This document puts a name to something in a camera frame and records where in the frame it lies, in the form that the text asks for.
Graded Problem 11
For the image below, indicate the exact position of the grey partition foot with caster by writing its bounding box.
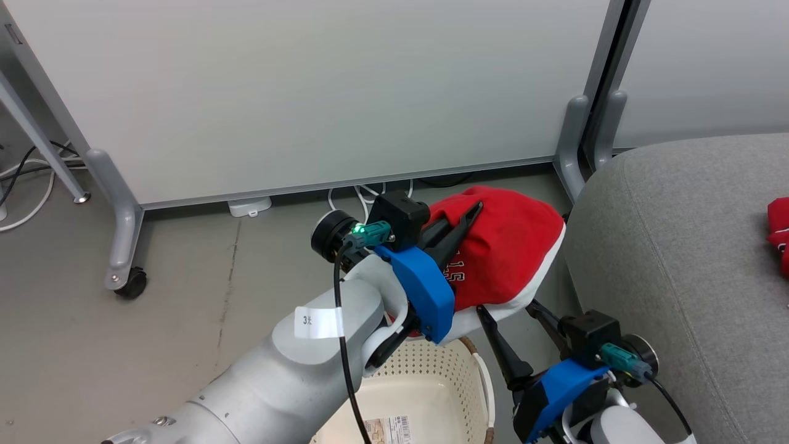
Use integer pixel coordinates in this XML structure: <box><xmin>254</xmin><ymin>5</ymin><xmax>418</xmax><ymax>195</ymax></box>
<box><xmin>85</xmin><ymin>147</ymin><xmax>146</xmax><ymax>292</ymax></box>

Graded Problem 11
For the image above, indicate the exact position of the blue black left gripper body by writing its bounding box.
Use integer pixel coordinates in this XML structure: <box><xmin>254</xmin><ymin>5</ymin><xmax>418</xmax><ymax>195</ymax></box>
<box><xmin>374</xmin><ymin>217</ymin><xmax>458</xmax><ymax>345</ymax></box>

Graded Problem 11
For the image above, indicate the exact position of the black floor cable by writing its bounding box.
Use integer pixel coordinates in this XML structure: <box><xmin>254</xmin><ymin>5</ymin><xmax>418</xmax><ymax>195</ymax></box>
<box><xmin>0</xmin><ymin>140</ymin><xmax>82</xmax><ymax>208</ymax></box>

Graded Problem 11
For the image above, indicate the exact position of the white floor cable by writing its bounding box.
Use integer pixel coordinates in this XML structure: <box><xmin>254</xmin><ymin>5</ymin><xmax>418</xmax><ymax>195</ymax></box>
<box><xmin>0</xmin><ymin>157</ymin><xmax>84</xmax><ymax>234</ymax></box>

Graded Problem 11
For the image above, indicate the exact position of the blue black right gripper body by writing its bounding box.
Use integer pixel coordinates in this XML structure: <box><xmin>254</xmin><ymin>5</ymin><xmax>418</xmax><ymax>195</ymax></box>
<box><xmin>512</xmin><ymin>358</ymin><xmax>612</xmax><ymax>444</ymax></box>

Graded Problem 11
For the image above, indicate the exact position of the grey slanted table leg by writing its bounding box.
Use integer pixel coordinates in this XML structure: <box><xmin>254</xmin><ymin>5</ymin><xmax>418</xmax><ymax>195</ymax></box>
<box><xmin>0</xmin><ymin>69</ymin><xmax>92</xmax><ymax>205</ymax></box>

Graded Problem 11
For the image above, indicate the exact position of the white paper label tag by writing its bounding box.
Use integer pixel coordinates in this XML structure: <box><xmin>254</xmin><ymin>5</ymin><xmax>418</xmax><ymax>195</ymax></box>
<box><xmin>294</xmin><ymin>305</ymin><xmax>344</xmax><ymax>340</ymax></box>

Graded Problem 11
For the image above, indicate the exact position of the black cable under partition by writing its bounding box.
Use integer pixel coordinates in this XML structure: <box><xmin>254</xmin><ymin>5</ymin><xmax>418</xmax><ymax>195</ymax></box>
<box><xmin>418</xmin><ymin>173</ymin><xmax>476</xmax><ymax>189</ymax></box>

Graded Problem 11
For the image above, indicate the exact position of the grey fabric sofa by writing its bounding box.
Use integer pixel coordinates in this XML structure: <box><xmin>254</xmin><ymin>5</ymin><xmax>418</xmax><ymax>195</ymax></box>
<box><xmin>563</xmin><ymin>133</ymin><xmax>789</xmax><ymax>444</ymax></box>

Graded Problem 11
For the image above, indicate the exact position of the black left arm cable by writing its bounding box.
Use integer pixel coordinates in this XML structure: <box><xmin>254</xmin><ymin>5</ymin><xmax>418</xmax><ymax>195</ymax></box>
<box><xmin>332</xmin><ymin>237</ymin><xmax>374</xmax><ymax>444</ymax></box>

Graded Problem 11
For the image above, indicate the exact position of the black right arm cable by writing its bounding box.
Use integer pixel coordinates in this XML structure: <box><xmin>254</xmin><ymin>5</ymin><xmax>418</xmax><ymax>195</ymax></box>
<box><xmin>644</xmin><ymin>370</ymin><xmax>697</xmax><ymax>444</ymax></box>

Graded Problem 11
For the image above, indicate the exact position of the looped white cable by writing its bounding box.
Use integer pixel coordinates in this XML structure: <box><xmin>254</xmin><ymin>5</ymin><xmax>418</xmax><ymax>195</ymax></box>
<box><xmin>327</xmin><ymin>179</ymin><xmax>415</xmax><ymax>224</ymax></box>

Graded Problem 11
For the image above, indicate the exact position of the large white partition panel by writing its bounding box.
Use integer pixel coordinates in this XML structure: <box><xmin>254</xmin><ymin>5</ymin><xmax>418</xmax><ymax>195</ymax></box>
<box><xmin>0</xmin><ymin>0</ymin><xmax>618</xmax><ymax>209</ymax></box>

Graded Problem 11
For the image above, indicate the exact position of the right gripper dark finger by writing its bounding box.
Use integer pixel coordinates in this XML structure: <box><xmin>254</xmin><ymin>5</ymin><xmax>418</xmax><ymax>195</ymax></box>
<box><xmin>525</xmin><ymin>299</ymin><xmax>571</xmax><ymax>356</ymax></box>
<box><xmin>476</xmin><ymin>304</ymin><xmax>534</xmax><ymax>393</ymax></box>

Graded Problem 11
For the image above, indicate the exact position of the black caster wheel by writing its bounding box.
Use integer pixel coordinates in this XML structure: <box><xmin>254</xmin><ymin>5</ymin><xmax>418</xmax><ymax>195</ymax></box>
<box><xmin>114</xmin><ymin>266</ymin><xmax>149</xmax><ymax>300</ymax></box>

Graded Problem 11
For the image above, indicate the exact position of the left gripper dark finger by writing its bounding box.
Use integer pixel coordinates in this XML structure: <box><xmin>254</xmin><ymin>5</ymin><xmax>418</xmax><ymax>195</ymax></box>
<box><xmin>431</xmin><ymin>200</ymin><xmax>485</xmax><ymax>273</ymax></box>

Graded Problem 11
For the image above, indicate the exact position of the narrow white partition panel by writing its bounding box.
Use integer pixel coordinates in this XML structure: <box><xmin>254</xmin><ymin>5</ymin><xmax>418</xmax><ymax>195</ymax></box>
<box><xmin>610</xmin><ymin>0</ymin><xmax>789</xmax><ymax>150</ymax></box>

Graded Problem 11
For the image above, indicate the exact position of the printed sticker in basket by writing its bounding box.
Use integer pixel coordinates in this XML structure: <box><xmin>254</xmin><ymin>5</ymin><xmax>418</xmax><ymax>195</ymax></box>
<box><xmin>363</xmin><ymin>414</ymin><xmax>413</xmax><ymax>444</ymax></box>

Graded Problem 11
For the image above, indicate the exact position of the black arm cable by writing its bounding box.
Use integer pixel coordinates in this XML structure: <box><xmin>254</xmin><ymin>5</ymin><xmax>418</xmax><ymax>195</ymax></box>
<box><xmin>644</xmin><ymin>370</ymin><xmax>697</xmax><ymax>444</ymax></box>
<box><xmin>332</xmin><ymin>237</ymin><xmax>374</xmax><ymax>444</ymax></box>

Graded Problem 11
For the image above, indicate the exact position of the red and white garment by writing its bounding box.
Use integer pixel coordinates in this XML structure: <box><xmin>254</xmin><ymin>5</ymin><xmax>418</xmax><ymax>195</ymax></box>
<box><xmin>385</xmin><ymin>185</ymin><xmax>567</xmax><ymax>344</ymax></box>

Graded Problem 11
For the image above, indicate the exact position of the white power strip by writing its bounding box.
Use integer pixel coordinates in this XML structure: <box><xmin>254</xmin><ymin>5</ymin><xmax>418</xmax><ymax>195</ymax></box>
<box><xmin>227</xmin><ymin>195</ymin><xmax>274</xmax><ymax>218</ymax></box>

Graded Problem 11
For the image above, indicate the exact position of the folded red garment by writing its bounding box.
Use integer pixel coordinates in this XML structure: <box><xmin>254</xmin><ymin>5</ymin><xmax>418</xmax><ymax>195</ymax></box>
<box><xmin>766</xmin><ymin>197</ymin><xmax>789</xmax><ymax>279</ymax></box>

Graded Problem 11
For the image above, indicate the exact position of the cream perforated laundry basket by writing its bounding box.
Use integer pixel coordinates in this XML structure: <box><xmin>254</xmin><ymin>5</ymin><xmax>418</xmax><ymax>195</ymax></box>
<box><xmin>308</xmin><ymin>336</ymin><xmax>497</xmax><ymax>444</ymax></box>

